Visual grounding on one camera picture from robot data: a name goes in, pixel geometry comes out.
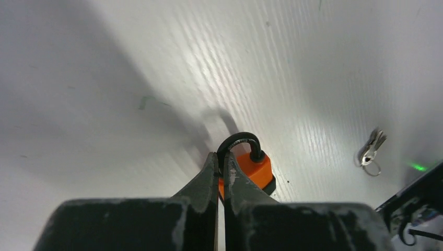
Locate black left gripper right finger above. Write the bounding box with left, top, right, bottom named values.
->
left=223, top=153, right=394, bottom=250

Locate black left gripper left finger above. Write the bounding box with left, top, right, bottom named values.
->
left=34, top=152, right=218, bottom=250

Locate orange padlock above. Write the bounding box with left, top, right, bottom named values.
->
left=216, top=132, right=276, bottom=199

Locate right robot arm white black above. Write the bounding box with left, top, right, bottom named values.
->
left=375, top=163, right=442, bottom=246

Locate silver key bunch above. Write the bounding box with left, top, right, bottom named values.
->
left=355, top=127, right=387, bottom=177

